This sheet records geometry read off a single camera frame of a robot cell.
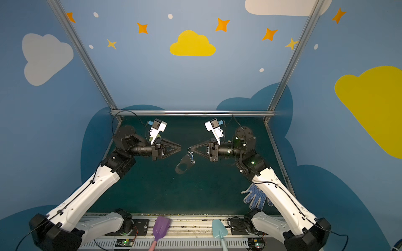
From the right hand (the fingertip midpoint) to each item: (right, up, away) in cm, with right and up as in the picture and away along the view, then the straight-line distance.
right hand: (194, 149), depth 57 cm
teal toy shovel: (+11, -40, +16) cm, 45 cm away
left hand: (-6, -1, +2) cm, 6 cm away
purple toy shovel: (-17, -40, +16) cm, 47 cm away
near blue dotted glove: (+33, -28, +28) cm, 52 cm away
